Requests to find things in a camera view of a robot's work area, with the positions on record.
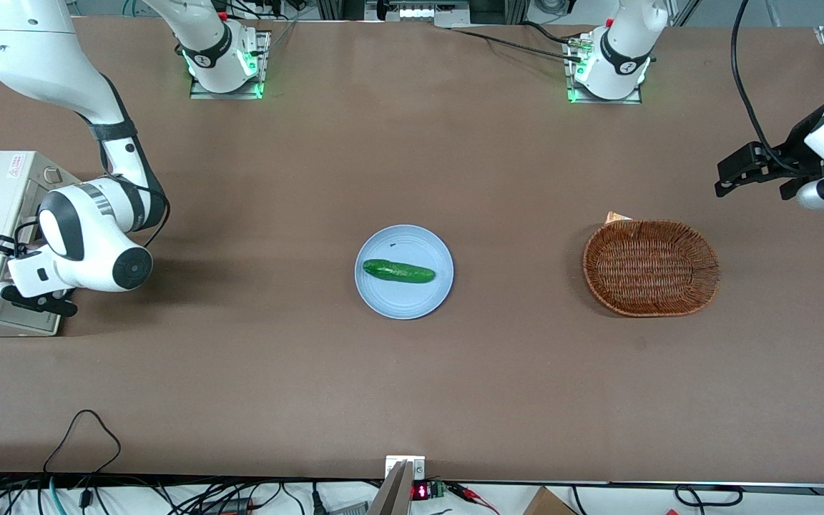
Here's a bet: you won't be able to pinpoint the brown wicker basket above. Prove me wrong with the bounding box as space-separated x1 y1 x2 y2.
582 219 721 318

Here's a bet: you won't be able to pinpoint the black cable across table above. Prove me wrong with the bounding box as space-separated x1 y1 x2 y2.
451 21 586 62

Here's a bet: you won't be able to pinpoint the black coiled cable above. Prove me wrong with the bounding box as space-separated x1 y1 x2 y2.
672 484 744 509

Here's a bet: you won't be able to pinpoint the oven door with glass window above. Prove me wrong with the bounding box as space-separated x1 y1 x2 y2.
0 182 69 334

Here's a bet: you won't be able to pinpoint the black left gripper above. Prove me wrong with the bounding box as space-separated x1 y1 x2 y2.
714 104 824 201

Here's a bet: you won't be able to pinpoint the white metal mounting bracket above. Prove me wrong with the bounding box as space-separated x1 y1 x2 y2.
384 455 428 482

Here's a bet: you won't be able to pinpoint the grey aluminium bar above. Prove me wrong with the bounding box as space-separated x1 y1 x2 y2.
367 461 413 515

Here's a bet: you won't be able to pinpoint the black looped thin cable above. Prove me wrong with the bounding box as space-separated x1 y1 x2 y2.
43 409 122 477

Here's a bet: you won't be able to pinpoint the light blue round plate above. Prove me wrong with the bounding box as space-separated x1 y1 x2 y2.
354 225 455 320

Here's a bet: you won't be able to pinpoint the cardboard box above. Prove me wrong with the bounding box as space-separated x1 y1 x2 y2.
522 486 579 515

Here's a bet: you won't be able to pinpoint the red clip leads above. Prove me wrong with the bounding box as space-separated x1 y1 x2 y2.
446 484 500 515

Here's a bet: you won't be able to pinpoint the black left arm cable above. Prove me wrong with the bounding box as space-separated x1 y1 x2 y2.
730 0 803 176

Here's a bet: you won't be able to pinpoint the green cucumber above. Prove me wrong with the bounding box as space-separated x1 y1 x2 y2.
362 258 437 285

